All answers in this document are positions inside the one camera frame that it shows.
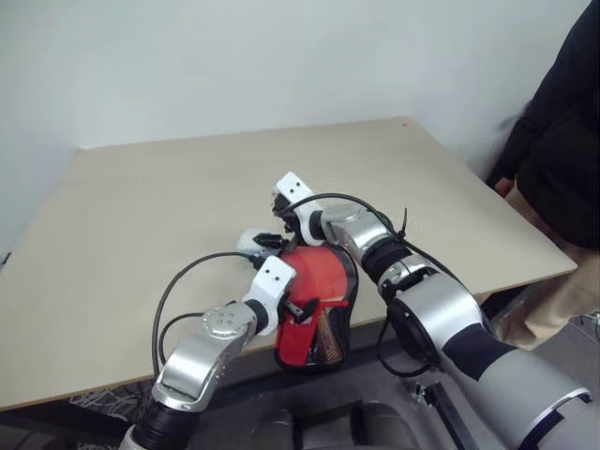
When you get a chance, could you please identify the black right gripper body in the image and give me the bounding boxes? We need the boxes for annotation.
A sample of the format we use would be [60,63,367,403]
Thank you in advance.
[270,191,302,235]

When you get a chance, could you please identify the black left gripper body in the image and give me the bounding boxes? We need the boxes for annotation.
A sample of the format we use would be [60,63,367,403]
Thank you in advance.
[277,287,302,326]

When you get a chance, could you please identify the grey-white wad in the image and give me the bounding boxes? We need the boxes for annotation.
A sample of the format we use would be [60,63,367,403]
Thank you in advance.
[235,227,272,262]

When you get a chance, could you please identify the red and black pouch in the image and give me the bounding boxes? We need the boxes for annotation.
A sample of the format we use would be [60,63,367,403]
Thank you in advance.
[273,243,361,375]

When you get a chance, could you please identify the dark grey rounded shape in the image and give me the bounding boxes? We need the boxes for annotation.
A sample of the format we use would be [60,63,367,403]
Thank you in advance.
[348,399,424,450]
[261,406,302,450]

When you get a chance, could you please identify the person in dark jacket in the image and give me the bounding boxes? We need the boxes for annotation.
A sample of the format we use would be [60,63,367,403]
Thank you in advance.
[486,0,600,353]

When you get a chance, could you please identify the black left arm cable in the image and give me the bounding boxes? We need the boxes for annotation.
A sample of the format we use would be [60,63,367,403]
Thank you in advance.
[153,250,269,377]

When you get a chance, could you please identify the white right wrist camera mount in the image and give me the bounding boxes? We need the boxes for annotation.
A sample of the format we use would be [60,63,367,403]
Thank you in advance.
[270,171,330,248]

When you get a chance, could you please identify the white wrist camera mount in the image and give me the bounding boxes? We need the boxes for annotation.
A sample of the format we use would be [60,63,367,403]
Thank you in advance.
[247,255,298,338]
[270,171,330,248]

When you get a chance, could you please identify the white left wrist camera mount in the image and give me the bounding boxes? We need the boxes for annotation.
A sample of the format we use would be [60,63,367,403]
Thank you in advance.
[247,255,298,338]

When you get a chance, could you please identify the black metal bar with bracket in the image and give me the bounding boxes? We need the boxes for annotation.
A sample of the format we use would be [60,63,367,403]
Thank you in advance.
[411,381,475,450]

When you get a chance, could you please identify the tangled white cables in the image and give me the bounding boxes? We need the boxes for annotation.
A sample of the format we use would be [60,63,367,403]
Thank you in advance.
[68,380,157,419]

